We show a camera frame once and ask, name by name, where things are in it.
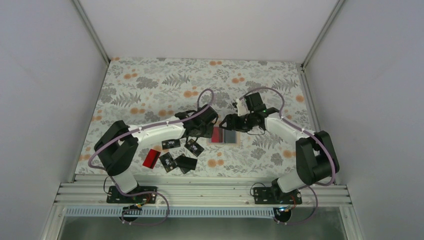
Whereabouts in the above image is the red card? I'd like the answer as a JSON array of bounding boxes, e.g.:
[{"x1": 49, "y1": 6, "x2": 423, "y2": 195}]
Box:
[
  {"x1": 142, "y1": 149, "x2": 161, "y2": 169},
  {"x1": 210, "y1": 126, "x2": 224, "y2": 144}
]

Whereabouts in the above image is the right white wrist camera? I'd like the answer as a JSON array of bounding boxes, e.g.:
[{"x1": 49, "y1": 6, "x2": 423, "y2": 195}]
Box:
[{"x1": 233, "y1": 98, "x2": 249, "y2": 117}]

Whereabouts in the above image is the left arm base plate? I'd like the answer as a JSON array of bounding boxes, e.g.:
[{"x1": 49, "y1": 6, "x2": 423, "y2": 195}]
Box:
[{"x1": 106, "y1": 187, "x2": 158, "y2": 205}]

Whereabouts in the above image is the black VIP card lower-left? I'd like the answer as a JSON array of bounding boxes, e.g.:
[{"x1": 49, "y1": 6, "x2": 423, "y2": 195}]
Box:
[{"x1": 159, "y1": 152, "x2": 177, "y2": 173}]

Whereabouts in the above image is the black VIP card top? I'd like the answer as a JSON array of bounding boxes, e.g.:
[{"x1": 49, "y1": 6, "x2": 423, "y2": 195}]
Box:
[{"x1": 161, "y1": 139, "x2": 181, "y2": 150}]

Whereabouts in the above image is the black card bottom centre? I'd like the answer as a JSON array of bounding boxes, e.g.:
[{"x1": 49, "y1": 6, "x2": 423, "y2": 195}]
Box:
[{"x1": 179, "y1": 167, "x2": 191, "y2": 175}]

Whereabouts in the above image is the plain black card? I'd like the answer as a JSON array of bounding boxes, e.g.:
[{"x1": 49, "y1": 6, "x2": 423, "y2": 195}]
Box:
[
  {"x1": 223, "y1": 130, "x2": 238, "y2": 144},
  {"x1": 175, "y1": 154, "x2": 198, "y2": 170}
]

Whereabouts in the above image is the black card small top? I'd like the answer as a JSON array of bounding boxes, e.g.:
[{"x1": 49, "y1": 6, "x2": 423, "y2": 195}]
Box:
[{"x1": 184, "y1": 139, "x2": 205, "y2": 157}]

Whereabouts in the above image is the grey cable duct strip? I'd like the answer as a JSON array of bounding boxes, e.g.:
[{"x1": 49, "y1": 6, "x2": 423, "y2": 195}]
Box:
[{"x1": 64, "y1": 206, "x2": 274, "y2": 218}]

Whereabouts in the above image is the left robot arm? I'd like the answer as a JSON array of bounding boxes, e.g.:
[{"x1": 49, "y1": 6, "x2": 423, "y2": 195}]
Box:
[{"x1": 93, "y1": 104, "x2": 219, "y2": 203}]

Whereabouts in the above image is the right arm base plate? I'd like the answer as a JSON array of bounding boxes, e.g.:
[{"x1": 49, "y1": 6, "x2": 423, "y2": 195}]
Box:
[{"x1": 252, "y1": 187, "x2": 303, "y2": 205}]

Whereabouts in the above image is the aluminium rail frame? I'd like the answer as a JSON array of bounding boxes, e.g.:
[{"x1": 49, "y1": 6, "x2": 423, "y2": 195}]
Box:
[{"x1": 53, "y1": 174, "x2": 352, "y2": 207}]

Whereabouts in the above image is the floral table mat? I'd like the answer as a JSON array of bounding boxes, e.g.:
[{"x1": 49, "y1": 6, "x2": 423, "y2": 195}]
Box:
[{"x1": 75, "y1": 57, "x2": 311, "y2": 178}]

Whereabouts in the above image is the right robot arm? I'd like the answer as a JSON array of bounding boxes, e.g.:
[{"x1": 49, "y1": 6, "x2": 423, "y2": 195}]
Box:
[{"x1": 219, "y1": 92, "x2": 340, "y2": 204}]

